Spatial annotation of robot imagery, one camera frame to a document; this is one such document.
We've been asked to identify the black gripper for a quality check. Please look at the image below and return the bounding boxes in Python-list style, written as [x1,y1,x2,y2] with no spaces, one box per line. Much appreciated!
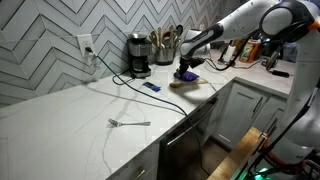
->
[176,57,204,77]

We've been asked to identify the blue lunch box lid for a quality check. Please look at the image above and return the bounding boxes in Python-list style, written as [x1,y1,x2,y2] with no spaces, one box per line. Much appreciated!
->
[174,71,198,82]

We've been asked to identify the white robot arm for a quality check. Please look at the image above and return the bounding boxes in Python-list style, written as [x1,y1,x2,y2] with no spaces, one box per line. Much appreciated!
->
[177,0,320,164]

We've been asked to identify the steel utensil holder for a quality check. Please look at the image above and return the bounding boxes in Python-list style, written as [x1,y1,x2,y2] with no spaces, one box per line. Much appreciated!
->
[156,48,175,65]

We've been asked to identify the wooden spoon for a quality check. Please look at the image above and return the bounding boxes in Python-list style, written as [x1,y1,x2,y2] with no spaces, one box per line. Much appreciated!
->
[169,81,209,88]

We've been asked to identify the blue snack wrapper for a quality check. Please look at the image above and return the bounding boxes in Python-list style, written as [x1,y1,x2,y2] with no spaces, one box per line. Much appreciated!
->
[143,82,161,92]

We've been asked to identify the white paper towel roll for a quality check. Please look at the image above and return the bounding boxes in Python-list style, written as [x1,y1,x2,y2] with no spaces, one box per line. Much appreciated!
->
[223,45,235,62]

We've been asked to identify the black coffee maker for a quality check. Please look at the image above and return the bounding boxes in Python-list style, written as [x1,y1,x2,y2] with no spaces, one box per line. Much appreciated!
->
[127,33,152,78]

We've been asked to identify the orange labelled bottle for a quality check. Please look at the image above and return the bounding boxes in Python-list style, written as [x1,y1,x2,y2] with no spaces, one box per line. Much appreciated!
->
[239,39,261,63]

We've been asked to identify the grey lower cabinets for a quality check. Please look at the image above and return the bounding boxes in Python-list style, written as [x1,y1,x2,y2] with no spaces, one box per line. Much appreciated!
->
[213,83,286,149]

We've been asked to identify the silver fork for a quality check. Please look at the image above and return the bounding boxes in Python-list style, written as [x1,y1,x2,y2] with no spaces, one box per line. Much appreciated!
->
[108,118,151,127]

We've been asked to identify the wooden butcher block table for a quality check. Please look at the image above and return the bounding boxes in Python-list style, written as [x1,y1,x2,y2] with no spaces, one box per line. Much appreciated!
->
[207,127,261,180]

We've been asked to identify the stainless dishwasher with handle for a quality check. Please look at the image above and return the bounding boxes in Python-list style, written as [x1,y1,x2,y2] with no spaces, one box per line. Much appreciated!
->
[157,97,218,180]

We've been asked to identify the black power cable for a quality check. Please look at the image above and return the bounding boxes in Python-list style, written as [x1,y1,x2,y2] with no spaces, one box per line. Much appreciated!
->
[85,47,214,178]

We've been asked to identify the white wall outlet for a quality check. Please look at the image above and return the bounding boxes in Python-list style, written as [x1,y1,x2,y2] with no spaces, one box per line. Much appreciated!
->
[77,34,94,57]

